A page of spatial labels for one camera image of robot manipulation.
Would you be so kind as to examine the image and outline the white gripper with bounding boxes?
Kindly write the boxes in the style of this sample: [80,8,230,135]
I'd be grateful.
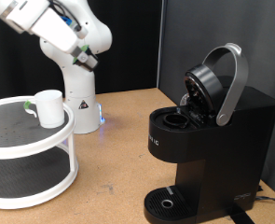
[31,7,100,73]

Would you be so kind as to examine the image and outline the white mug green taped handle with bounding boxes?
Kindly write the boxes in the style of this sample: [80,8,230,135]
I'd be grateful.
[23,89,66,129]

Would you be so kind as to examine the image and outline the black Keurig coffee machine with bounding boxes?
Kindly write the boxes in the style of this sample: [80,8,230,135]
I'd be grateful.
[144,42,275,224]

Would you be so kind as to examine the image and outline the black curtain backdrop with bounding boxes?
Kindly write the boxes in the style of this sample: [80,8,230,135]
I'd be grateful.
[0,0,163,104]

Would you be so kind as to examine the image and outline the white two-tier turntable shelf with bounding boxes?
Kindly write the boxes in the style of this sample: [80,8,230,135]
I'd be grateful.
[0,95,79,210]

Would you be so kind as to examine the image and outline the grey partition panel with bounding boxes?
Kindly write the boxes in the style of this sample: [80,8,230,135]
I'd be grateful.
[157,0,275,200]

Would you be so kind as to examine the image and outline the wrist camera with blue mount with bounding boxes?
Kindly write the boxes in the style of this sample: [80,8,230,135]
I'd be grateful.
[61,13,83,34]

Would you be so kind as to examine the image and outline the black robot camera cable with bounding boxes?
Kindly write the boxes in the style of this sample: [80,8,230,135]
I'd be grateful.
[48,0,82,30]

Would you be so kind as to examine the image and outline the black machine power cable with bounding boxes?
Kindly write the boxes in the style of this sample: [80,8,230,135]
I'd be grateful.
[254,195,275,206]

